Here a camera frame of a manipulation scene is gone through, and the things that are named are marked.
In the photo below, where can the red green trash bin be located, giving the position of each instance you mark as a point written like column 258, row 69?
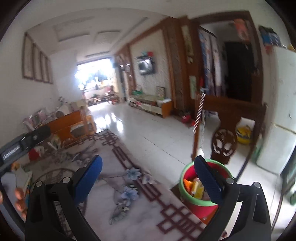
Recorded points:
column 201, row 208

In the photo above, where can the dark wooden chair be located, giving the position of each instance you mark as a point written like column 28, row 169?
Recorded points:
column 224, row 139

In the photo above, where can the person's left hand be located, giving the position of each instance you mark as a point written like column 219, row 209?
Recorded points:
column 20, row 203

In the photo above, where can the white refrigerator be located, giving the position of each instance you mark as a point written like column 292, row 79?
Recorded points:
column 279, row 137

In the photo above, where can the framed wall pictures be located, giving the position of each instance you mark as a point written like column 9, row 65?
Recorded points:
column 35, row 64

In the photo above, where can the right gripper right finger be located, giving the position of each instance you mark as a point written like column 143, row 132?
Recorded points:
column 253, row 221

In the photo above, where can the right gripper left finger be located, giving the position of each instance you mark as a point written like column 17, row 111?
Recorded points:
column 42, row 220

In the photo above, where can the grey patterned floor rug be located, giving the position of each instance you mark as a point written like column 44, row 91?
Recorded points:
column 125, row 203

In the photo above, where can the orange snack bag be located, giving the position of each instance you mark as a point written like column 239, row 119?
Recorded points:
column 188, row 185

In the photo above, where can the wall mounted television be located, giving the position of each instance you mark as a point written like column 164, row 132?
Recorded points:
column 146, row 66

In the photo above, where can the wooden tv cabinet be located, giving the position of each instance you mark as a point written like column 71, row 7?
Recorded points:
column 151, row 104

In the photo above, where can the yellow snack wrapper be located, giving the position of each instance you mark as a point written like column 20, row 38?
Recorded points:
column 197, row 189

